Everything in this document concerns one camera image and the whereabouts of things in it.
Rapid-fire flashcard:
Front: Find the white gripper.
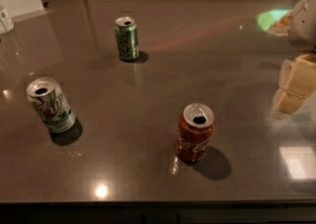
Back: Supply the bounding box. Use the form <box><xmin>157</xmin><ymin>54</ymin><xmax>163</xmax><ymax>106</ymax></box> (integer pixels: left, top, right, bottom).
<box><xmin>273</xmin><ymin>0</ymin><xmax>316</xmax><ymax>114</ymax></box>

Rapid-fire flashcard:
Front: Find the red coke can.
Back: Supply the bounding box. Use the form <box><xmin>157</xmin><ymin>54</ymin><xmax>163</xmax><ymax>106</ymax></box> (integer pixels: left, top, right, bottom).
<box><xmin>176</xmin><ymin>103</ymin><xmax>215</xmax><ymax>163</ymax></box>

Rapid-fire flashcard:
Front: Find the green soda can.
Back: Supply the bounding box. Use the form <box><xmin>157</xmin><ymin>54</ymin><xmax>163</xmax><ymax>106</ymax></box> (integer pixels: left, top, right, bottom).
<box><xmin>115</xmin><ymin>16</ymin><xmax>139</xmax><ymax>61</ymax></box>

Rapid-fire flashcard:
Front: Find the white 7up can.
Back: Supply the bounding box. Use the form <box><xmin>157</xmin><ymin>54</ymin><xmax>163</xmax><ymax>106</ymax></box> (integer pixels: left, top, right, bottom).
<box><xmin>27</xmin><ymin>77</ymin><xmax>76</xmax><ymax>133</ymax></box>

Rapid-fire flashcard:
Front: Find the orange-white object by green glow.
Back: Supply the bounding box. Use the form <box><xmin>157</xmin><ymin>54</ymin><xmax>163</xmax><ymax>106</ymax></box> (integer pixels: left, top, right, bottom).
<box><xmin>268</xmin><ymin>11</ymin><xmax>292</xmax><ymax>37</ymax></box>

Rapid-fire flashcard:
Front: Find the white container at left edge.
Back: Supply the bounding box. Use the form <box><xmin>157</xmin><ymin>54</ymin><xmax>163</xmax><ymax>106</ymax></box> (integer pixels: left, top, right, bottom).
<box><xmin>0</xmin><ymin>5</ymin><xmax>15</xmax><ymax>35</ymax></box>

